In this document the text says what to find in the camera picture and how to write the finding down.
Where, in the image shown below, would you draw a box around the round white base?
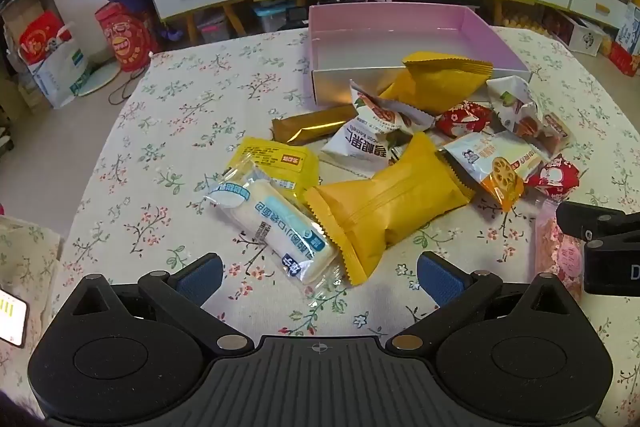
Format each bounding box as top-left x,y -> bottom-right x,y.
75,57 -> 126,98

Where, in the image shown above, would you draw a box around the white red nut packet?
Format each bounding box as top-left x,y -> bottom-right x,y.
348,79 -> 436,135

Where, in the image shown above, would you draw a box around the smartphone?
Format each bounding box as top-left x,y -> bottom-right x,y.
0,289 -> 28,348

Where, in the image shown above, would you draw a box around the orange-yellow snack packet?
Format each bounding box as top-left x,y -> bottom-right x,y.
377,51 -> 494,115
304,132 -> 475,286

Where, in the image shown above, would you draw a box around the blue white carton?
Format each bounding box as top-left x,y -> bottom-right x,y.
612,2 -> 640,55

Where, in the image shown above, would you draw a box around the red printed barrel bag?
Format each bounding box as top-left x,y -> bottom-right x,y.
95,2 -> 160,72

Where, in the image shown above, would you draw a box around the white packet dark lettering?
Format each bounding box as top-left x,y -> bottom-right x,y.
320,114 -> 416,168

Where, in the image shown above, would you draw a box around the red floral snack packet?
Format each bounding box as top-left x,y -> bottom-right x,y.
435,101 -> 493,138
525,154 -> 581,202

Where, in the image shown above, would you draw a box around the red gift bag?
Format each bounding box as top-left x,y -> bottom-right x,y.
19,11 -> 73,68

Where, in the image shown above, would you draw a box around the lemon yellow printed packet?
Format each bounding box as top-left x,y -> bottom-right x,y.
227,137 -> 321,202

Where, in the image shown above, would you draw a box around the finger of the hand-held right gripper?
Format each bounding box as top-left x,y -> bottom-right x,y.
556,201 -> 640,243

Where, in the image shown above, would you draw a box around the clear box pink contents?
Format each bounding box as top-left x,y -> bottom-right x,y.
195,9 -> 231,42

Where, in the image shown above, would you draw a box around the white printed carton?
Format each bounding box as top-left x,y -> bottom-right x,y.
555,9 -> 606,55

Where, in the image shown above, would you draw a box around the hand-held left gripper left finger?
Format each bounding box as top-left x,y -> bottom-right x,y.
64,252 -> 255,356

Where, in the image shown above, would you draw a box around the lotus root snack packet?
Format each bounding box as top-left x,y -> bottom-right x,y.
442,130 -> 543,212

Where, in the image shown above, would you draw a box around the pink cardboard box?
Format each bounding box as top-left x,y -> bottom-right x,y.
307,4 -> 531,105

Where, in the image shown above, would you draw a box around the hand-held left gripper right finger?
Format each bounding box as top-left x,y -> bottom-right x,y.
386,251 -> 577,356

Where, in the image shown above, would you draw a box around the blue lid storage box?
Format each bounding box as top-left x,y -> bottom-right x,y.
252,0 -> 308,32

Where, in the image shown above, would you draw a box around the floral tablecloth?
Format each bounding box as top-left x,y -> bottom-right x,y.
50,24 -> 640,427

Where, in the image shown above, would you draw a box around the yellow egg tray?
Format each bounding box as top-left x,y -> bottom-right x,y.
500,4 -> 538,30

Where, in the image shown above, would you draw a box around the clear bread packet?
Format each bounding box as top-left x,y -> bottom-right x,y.
202,157 -> 348,303

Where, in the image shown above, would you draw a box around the black floor cable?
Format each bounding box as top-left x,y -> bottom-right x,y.
110,52 -> 153,105

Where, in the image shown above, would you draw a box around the gold brown bar wrapper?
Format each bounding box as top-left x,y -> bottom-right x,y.
271,103 -> 358,146

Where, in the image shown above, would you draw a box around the small red box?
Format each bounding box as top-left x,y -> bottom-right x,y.
607,42 -> 640,78

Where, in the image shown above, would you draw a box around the pink clear snack packet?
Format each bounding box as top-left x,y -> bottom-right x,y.
534,199 -> 586,295

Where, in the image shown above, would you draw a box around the white blue sack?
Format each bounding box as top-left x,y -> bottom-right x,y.
27,52 -> 91,108

